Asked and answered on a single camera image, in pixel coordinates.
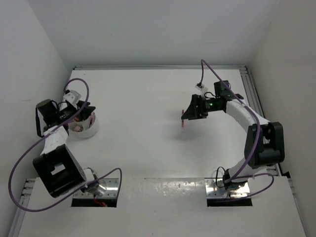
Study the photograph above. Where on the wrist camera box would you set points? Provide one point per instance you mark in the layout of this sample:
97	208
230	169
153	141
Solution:
203	89
72	97

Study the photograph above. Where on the pink white stapler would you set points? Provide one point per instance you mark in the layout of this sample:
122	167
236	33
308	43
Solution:
78	129

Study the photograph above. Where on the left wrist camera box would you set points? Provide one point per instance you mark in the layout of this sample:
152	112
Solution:
72	97

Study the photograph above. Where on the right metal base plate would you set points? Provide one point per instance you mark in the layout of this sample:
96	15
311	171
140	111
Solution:
218	196

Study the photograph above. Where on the metal base plate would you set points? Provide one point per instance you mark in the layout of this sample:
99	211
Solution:
103	194
218	196

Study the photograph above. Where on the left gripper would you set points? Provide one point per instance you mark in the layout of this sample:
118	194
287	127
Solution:
86	111

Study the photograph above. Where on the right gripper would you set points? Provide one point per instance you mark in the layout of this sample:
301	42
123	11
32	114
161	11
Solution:
195	110

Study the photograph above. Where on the white round divided container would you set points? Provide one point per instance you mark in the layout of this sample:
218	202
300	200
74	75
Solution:
87	131

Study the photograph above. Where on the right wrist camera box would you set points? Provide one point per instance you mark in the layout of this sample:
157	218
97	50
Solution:
203	89

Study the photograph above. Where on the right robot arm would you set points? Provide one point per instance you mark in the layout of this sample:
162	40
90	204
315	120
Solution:
264	145

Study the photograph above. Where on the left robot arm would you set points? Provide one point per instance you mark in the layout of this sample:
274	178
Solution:
58	169

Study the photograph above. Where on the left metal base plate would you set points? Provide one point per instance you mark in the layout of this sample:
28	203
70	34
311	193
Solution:
103	194

